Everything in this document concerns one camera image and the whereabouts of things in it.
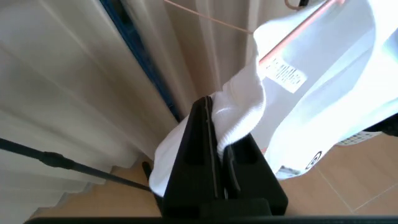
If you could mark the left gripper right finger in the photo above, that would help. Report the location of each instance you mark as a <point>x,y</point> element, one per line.
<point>255,186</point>

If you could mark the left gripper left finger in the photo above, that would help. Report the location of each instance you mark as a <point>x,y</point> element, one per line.
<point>192,174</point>

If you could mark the white printed shirt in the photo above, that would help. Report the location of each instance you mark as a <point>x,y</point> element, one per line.
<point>326,109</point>

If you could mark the black clothes rack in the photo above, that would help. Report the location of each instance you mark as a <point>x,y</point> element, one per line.
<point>53,158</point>

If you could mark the window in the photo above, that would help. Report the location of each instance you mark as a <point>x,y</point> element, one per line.
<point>140,53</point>

